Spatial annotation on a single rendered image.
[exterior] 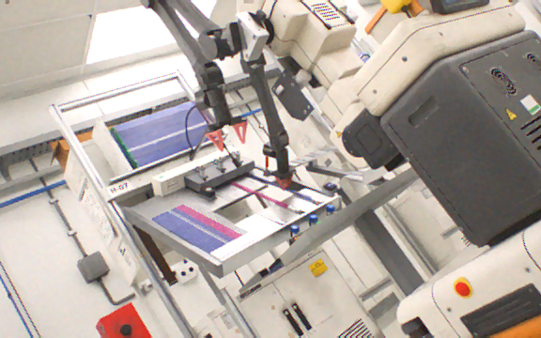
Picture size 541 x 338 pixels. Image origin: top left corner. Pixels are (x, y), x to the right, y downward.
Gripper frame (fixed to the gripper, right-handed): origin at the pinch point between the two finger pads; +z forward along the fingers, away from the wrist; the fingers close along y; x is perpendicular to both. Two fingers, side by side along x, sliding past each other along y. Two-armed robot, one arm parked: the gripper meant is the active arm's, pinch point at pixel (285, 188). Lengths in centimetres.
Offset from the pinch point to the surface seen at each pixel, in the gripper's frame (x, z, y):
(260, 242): 26.3, 0.2, 39.1
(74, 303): -148, 108, 61
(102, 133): -73, -27, 49
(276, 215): 14.4, 1.0, 19.2
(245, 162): -28.3, -5.1, -1.0
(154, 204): -38, 1, 47
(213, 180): -27.4, -3.6, 20.2
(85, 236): -178, 80, 32
